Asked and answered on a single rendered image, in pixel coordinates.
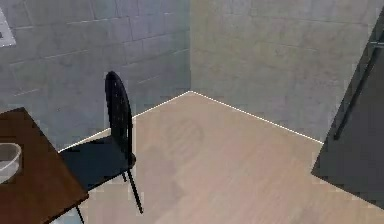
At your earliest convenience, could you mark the white framed wall picture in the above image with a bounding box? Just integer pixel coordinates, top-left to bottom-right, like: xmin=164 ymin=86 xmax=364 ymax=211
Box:
xmin=0 ymin=8 xmax=17 ymax=48

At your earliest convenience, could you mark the black chair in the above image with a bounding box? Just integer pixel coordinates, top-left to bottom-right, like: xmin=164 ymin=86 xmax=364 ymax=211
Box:
xmin=59 ymin=70 xmax=144 ymax=215

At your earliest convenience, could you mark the dark grey fridge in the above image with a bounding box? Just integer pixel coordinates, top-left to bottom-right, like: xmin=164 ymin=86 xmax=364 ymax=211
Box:
xmin=310 ymin=7 xmax=384 ymax=210

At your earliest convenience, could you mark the brown wooden table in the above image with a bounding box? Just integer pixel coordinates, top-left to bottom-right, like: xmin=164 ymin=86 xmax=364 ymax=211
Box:
xmin=0 ymin=107 xmax=90 ymax=224

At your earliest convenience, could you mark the grey bowl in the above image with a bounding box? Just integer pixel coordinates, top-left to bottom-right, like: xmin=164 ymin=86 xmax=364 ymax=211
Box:
xmin=0 ymin=142 xmax=23 ymax=185

